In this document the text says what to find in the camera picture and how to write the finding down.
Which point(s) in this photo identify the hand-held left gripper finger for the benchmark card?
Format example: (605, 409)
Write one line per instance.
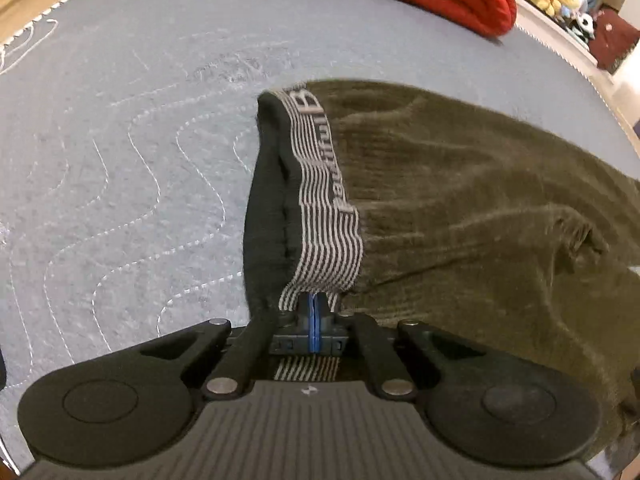
(320, 310)
(307, 310)

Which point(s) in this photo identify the dark red cushion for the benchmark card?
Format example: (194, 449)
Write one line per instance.
(617, 40)

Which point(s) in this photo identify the panda plush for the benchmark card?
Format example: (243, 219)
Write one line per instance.
(582, 27)

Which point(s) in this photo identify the white window ledge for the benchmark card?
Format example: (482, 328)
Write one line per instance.
(555, 35)

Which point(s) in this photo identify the grey quilted mattress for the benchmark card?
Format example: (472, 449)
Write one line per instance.
(125, 160)

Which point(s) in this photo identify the olive green boxer shorts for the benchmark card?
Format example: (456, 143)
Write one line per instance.
(450, 185)

